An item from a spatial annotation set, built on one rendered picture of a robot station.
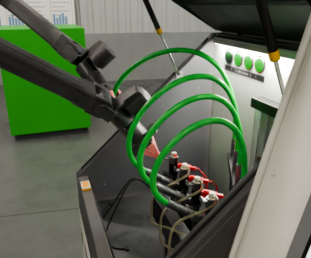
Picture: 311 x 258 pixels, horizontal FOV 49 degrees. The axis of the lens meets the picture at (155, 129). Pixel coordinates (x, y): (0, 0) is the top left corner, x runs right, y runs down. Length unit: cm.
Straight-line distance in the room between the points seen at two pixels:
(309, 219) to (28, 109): 391
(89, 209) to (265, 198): 61
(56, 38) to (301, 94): 78
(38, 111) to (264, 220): 381
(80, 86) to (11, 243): 193
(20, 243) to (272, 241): 217
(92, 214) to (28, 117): 330
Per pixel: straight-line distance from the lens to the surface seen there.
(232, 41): 115
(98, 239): 98
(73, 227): 268
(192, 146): 139
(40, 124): 433
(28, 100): 425
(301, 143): 60
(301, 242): 60
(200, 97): 78
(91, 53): 108
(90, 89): 87
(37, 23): 121
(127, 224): 123
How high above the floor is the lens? 155
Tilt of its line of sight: 20 degrees down
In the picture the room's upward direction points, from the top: straight up
